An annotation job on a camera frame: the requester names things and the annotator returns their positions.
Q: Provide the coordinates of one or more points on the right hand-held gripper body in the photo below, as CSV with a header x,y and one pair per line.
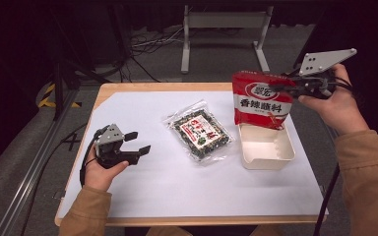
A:
x,y
321,60

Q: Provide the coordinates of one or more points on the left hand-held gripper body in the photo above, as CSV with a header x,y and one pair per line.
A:
x,y
110,141

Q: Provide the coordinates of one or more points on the red seasoning packet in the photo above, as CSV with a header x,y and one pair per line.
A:
x,y
259,108

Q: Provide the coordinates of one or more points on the clear dried seaweed packet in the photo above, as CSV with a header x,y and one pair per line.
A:
x,y
198,132

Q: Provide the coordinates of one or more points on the cream rectangular plastic box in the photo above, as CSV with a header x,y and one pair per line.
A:
x,y
265,147

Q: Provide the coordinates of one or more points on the person's left hand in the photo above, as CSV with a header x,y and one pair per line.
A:
x,y
100,177

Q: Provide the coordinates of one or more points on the person's right hand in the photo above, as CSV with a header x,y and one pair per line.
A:
x,y
341,111

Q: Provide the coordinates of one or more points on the white table sheet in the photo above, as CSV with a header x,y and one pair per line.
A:
x,y
177,190

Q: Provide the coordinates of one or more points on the wooden table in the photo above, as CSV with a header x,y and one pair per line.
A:
x,y
164,87

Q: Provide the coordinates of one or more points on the yellow and black hazard tape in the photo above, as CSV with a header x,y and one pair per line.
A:
x,y
47,102

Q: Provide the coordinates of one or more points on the person's left leg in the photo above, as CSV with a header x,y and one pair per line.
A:
x,y
169,232

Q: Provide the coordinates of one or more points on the grey metal stand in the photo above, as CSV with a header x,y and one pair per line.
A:
x,y
226,20

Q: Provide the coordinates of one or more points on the black stand post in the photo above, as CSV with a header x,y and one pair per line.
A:
x,y
58,95

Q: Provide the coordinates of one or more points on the aluminium floor rail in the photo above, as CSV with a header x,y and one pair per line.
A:
x,y
32,178

